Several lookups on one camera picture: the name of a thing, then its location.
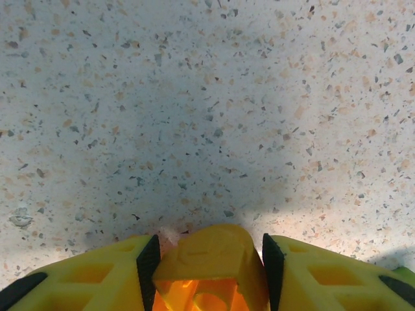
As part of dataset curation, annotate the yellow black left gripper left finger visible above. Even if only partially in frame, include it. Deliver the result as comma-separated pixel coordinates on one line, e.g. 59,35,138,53
0,233,162,311

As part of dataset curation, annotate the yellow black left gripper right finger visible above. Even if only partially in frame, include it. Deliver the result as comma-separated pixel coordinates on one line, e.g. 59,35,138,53
261,232,415,311

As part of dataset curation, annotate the orange lego piece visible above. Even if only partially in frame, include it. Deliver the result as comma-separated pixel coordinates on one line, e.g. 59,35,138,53
152,223,272,311

